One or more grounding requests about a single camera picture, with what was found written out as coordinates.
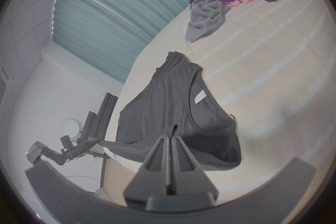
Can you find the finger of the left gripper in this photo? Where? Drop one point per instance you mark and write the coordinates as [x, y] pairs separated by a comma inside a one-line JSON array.
[[152, 178], [191, 178]]

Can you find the black T-shirt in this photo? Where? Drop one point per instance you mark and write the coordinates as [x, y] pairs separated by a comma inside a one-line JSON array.
[[162, 102]]

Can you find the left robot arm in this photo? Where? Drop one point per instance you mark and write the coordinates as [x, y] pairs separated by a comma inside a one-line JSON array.
[[52, 154]]

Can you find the bed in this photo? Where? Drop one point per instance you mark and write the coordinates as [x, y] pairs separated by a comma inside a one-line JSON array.
[[262, 73]]

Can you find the round white mirror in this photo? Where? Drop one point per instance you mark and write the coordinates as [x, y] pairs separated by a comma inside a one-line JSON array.
[[64, 123]]

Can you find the pink garment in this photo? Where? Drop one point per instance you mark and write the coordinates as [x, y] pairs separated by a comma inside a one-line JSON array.
[[238, 3]]

